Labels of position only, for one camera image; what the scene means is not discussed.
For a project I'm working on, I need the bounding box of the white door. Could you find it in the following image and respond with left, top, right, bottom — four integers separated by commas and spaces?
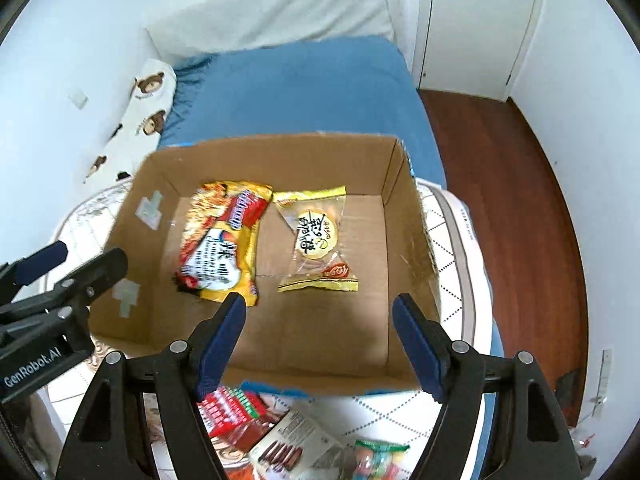
420, 0, 535, 101

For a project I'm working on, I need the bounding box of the white wall socket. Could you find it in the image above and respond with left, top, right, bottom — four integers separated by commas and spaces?
68, 89, 88, 110

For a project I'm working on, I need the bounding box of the grey dotted pillow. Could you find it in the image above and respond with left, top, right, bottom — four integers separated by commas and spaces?
145, 0, 406, 63

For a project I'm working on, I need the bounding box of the white quilted floral blanket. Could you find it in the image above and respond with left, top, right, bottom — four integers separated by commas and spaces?
32, 179, 503, 479

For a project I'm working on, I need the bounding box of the white bear print bolster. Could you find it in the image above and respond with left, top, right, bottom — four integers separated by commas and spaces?
84, 58, 177, 193

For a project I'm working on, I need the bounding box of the clutter on floor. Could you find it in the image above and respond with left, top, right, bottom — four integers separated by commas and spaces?
570, 426, 598, 479

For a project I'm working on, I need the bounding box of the yellow red noodle packet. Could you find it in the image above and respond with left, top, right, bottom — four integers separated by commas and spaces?
175, 181, 272, 307

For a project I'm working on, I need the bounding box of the colourful candy ball bag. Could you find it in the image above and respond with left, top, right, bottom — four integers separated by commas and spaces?
352, 439, 410, 480

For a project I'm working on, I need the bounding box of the red snack bag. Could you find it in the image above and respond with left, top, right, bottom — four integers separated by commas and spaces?
198, 386, 291, 452

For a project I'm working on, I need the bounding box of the white chocolate stick packet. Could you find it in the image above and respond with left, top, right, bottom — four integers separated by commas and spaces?
248, 410, 344, 480

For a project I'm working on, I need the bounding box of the yellow clear cake packet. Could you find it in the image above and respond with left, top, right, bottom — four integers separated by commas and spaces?
272, 186, 359, 292

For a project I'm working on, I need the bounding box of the wall power strip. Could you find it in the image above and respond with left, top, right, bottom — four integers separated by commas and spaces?
591, 348, 613, 418

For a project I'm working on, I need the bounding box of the blue milk cardboard box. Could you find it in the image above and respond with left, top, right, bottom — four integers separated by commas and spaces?
89, 133, 438, 396

